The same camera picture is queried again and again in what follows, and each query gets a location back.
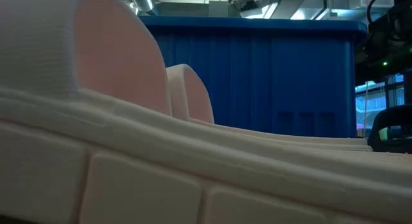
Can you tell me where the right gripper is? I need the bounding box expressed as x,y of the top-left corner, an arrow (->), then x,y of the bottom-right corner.
353,27 -> 412,86

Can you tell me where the black slide sandal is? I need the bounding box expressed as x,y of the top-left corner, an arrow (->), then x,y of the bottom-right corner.
368,104 -> 412,153

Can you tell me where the white plastic dish rack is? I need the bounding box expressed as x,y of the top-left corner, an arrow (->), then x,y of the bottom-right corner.
0,0 -> 412,224

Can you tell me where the blue plastic bin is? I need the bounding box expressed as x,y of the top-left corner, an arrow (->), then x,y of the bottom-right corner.
138,15 -> 368,140

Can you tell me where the ceiling light panel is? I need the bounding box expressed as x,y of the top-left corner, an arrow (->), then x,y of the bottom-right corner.
239,2 -> 279,19

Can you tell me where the silver ventilation duct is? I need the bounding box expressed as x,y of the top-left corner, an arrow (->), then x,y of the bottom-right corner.
129,0 -> 156,13

